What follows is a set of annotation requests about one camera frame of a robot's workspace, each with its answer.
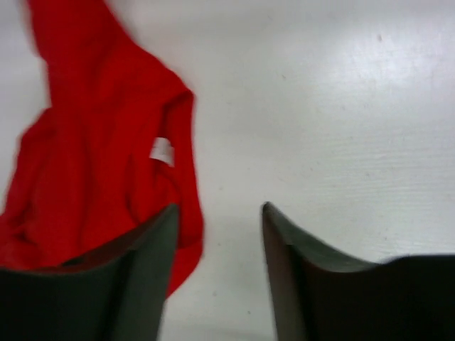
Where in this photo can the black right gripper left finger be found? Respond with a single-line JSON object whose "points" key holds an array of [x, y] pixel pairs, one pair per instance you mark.
{"points": [[114, 292]]}

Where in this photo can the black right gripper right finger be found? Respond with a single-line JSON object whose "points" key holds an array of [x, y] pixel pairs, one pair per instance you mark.
{"points": [[321, 293]]}

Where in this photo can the red t shirt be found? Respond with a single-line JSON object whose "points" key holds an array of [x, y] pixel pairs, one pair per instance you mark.
{"points": [[112, 150]]}

